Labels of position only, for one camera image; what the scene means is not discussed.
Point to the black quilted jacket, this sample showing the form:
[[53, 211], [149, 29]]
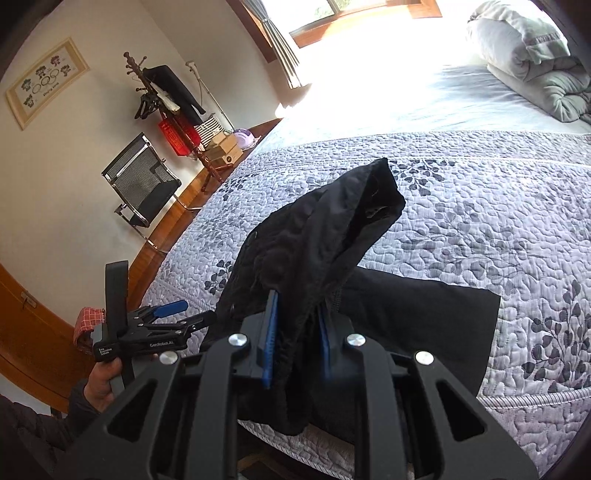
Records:
[[323, 230]]

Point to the black hanging garment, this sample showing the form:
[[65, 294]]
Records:
[[173, 90]]

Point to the person's left forearm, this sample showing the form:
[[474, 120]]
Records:
[[37, 429]]

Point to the grey floral quilted bedspread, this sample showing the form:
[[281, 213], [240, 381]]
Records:
[[461, 230]]

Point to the black mesh chrome chair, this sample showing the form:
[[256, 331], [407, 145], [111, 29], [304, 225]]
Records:
[[138, 180]]

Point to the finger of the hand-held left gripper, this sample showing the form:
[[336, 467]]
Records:
[[198, 319], [168, 308]]

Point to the wooden coat rack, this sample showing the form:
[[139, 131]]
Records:
[[207, 164]]

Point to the framed wall picture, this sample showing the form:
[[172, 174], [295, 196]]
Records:
[[46, 83]]

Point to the small cardboard box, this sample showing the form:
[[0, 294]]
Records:
[[224, 142]]

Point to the folded grey duvet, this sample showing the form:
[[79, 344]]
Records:
[[531, 55]]

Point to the black clothes hangers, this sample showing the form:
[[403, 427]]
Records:
[[147, 106]]

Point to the purple plastic item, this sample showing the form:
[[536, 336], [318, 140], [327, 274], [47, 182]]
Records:
[[244, 138]]

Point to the red bag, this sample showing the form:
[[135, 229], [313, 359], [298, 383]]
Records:
[[178, 136]]

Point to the large cardboard box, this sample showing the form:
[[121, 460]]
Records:
[[226, 157]]

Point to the person's left hand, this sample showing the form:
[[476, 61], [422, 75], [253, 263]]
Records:
[[99, 383]]

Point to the wooden cabinet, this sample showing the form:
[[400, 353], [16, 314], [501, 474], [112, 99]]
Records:
[[37, 332]]

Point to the white patterned curtain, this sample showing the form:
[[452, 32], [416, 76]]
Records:
[[281, 50]]

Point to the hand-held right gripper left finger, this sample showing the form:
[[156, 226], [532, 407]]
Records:
[[270, 332]]

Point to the light blue bed sheet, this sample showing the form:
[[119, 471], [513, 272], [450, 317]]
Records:
[[415, 106]]

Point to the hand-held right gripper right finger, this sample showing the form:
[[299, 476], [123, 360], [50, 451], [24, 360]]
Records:
[[325, 341]]

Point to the red checked cloth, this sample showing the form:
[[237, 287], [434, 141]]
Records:
[[90, 323]]

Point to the wooden framed window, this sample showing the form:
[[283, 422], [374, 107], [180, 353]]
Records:
[[364, 23]]

